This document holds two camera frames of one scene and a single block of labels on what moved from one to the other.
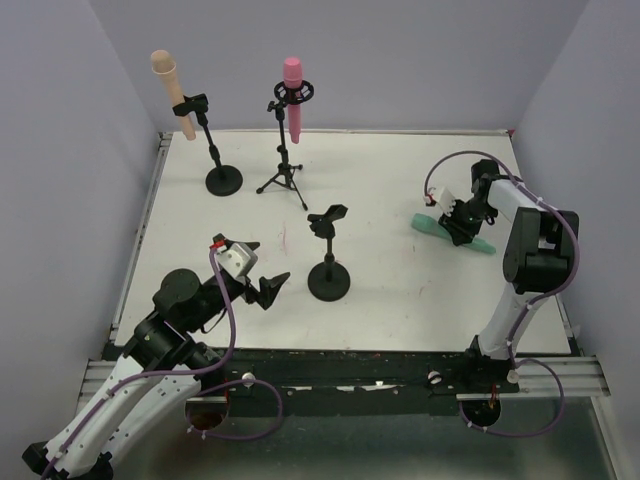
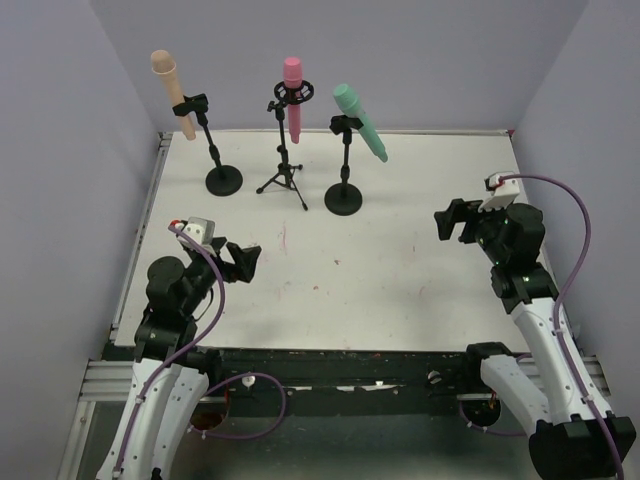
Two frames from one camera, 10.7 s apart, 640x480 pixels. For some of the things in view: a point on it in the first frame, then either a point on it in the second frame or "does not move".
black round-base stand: [328, 280] -> [344, 198]
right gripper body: [456, 227] does not move
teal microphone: [430, 225] -> [348, 101]
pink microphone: [293, 79] does not move
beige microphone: [164, 64] does not move
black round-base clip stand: [223, 180] does not move
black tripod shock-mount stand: [286, 167] does not move
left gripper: [245, 285] -> [226, 256]
